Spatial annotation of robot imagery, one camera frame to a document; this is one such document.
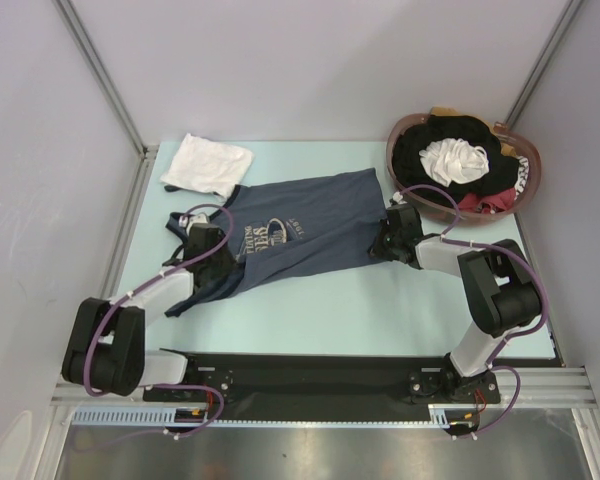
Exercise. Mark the black white striped garment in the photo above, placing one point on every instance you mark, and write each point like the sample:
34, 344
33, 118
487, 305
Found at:
522, 176

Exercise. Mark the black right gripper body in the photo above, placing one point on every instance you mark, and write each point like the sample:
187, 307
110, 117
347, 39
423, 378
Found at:
384, 244

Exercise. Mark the aluminium frame rail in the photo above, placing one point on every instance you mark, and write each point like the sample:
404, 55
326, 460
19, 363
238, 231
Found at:
120, 240

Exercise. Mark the red garment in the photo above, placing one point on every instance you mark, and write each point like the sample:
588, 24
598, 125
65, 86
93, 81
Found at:
490, 204

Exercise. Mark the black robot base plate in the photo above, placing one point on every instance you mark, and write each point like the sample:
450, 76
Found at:
334, 384

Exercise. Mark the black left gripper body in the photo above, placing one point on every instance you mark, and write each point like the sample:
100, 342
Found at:
221, 262

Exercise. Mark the pink plastic laundry basket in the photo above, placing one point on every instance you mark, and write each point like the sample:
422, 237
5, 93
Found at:
512, 145

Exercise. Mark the white cable duct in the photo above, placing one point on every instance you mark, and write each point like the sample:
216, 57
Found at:
189, 417

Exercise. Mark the black garment pile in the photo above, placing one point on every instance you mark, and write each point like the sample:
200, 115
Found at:
409, 171

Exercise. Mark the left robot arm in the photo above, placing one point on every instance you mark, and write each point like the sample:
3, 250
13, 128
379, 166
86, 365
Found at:
171, 292

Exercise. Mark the white strappy garment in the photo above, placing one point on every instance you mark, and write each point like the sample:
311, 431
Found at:
454, 161

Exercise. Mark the white graphic tank top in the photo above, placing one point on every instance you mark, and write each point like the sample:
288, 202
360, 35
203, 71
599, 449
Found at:
204, 166

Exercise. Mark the light blue table mat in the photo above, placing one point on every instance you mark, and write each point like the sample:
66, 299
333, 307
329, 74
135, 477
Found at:
385, 309

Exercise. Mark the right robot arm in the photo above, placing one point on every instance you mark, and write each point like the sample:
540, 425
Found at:
504, 294

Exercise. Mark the mustard yellow garment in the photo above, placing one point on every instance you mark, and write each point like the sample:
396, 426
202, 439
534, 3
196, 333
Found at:
443, 111

